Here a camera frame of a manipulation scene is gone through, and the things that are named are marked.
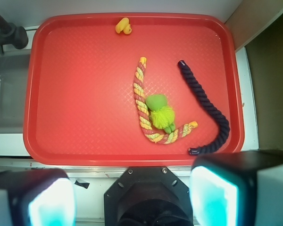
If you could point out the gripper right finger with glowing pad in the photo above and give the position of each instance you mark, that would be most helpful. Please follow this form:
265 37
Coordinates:
238 189

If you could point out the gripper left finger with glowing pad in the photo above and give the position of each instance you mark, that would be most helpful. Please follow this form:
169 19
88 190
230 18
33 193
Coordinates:
42 197

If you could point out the red plastic tray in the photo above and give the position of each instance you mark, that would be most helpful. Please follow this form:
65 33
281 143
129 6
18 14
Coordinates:
80 107

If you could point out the green fuzzy plush toy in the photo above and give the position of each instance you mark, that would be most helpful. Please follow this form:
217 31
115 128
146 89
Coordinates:
162 115

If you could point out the stainless steel sink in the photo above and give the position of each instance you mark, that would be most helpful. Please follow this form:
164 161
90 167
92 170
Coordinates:
13 82

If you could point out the black sink faucet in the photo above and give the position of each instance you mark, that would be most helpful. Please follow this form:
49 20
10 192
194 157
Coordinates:
10 34

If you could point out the yellow rubber duck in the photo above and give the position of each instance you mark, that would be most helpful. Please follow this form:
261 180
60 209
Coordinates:
123 26

